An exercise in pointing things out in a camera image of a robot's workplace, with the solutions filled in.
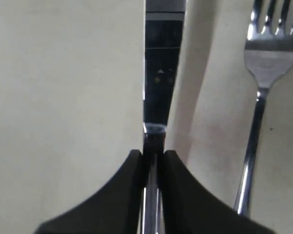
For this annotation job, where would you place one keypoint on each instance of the silver metal fork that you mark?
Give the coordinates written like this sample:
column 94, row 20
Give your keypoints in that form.
column 268, row 55

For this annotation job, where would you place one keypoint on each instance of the silver table knife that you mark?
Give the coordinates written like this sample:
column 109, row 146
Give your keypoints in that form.
column 164, row 23

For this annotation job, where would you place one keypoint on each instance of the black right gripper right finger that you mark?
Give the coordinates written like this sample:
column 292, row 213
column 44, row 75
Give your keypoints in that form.
column 189, row 208

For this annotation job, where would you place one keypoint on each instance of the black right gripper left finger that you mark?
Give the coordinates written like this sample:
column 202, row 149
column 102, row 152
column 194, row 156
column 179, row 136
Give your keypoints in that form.
column 113, row 209

